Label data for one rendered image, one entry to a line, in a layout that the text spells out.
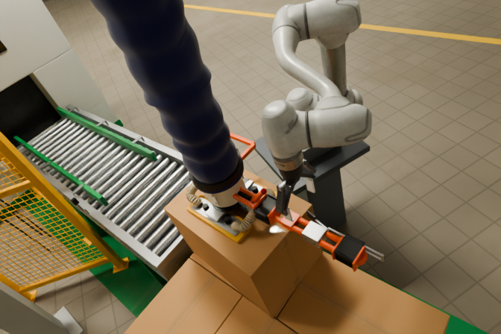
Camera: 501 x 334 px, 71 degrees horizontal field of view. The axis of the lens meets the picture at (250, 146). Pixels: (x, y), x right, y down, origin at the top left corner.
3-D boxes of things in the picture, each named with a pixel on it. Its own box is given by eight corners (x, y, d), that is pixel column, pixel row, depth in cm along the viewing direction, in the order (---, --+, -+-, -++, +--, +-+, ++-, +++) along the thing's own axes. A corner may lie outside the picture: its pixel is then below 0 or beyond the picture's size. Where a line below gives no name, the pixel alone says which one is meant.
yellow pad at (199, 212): (187, 210, 165) (183, 204, 162) (201, 196, 170) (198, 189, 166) (238, 244, 144) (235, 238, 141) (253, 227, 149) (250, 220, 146)
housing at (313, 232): (302, 240, 127) (300, 233, 124) (312, 226, 130) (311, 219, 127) (319, 249, 123) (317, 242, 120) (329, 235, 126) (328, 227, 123)
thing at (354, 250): (332, 259, 119) (330, 251, 115) (343, 242, 122) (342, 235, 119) (355, 272, 113) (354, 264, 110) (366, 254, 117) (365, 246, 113)
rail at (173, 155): (76, 121, 370) (65, 106, 357) (80, 118, 372) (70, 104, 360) (238, 201, 233) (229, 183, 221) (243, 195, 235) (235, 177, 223)
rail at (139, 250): (19, 162, 338) (5, 147, 326) (24, 158, 341) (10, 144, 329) (168, 282, 202) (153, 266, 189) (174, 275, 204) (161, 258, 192)
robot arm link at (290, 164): (264, 153, 104) (268, 167, 107) (289, 163, 98) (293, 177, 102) (282, 134, 108) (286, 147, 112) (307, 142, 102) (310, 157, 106)
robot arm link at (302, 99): (288, 115, 203) (282, 85, 188) (320, 112, 199) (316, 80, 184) (287, 135, 192) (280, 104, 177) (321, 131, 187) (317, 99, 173)
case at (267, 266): (192, 251, 196) (162, 208, 170) (240, 202, 213) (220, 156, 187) (272, 319, 159) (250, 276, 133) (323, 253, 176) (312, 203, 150)
